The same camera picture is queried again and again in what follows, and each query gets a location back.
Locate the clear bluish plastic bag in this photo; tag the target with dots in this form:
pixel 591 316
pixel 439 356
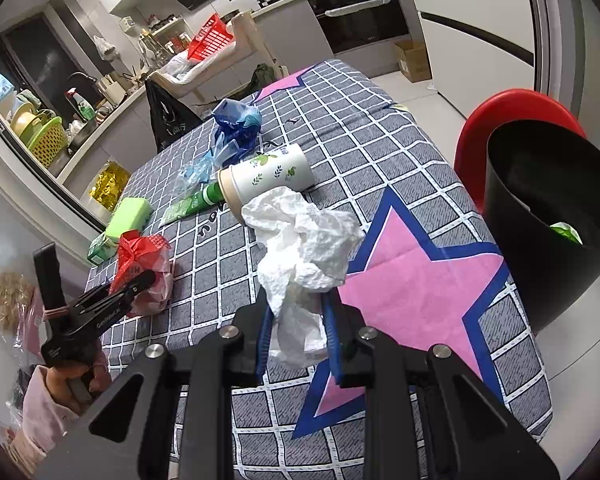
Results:
pixel 195 175

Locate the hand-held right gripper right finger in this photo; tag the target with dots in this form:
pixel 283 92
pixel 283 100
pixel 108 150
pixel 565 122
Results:
pixel 332 340

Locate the blue plastic bag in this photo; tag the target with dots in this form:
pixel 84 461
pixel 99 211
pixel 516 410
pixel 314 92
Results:
pixel 235 117

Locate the white wrapper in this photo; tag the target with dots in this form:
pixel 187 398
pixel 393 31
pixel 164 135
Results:
pixel 305 240

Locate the white refrigerator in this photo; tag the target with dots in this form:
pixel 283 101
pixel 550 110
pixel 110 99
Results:
pixel 460 0

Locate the red plastic basket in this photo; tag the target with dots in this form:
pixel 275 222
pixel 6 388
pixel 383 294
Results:
pixel 207 40

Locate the yellow-green plastic basket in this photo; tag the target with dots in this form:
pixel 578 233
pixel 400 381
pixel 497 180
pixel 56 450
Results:
pixel 50 142

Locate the white hanging plastic bag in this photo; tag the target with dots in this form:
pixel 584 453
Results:
pixel 102 47

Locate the green dotted packet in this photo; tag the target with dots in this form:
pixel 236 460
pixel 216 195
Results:
pixel 190 205

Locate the red stool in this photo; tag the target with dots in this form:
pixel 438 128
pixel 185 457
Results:
pixel 472 135

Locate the yellow-green plastic basin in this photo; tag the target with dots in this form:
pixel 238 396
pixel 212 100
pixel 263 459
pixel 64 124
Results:
pixel 25 117

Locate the beige high chair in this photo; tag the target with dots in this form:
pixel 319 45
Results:
pixel 250 35

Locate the gold foil bag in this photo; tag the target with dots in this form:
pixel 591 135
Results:
pixel 105 185

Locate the black kitchen faucet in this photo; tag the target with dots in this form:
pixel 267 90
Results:
pixel 80 76

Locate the clear bag with tan contents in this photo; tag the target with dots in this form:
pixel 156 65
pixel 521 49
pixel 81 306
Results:
pixel 10 300

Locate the white knife block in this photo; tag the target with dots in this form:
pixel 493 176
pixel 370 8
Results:
pixel 114 91

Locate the green sponge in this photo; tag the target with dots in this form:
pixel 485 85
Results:
pixel 127 215

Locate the green spray bottle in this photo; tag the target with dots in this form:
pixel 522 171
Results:
pixel 85 107

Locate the person's left forearm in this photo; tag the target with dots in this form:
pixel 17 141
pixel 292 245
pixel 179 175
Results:
pixel 42 415

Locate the white spice rack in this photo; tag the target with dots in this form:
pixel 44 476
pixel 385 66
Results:
pixel 165 37

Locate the black bin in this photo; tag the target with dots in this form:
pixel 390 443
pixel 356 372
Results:
pixel 520 260

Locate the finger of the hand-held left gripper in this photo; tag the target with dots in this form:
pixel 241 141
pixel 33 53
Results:
pixel 137 281

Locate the black built-in oven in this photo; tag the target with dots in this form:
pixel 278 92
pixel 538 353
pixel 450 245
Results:
pixel 360 25

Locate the black plastic bag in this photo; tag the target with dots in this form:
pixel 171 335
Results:
pixel 170 120

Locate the red plastic bag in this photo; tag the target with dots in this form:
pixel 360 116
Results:
pixel 140 260

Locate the green carton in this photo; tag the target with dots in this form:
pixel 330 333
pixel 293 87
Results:
pixel 100 252

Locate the grey sliding door frame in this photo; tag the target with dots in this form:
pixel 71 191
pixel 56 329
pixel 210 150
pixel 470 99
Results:
pixel 555 35

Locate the leaf print paper cup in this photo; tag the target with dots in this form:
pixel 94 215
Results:
pixel 265 175

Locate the cardboard box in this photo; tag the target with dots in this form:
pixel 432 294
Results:
pixel 412 62

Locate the steel basin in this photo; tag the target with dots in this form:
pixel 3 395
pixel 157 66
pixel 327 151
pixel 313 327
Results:
pixel 82 135

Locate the dark green bag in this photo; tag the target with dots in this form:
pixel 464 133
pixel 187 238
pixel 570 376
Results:
pixel 265 77

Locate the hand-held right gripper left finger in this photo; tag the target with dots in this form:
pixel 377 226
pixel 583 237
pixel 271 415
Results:
pixel 262 340

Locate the person's left hand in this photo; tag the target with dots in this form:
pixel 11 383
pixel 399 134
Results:
pixel 62 380

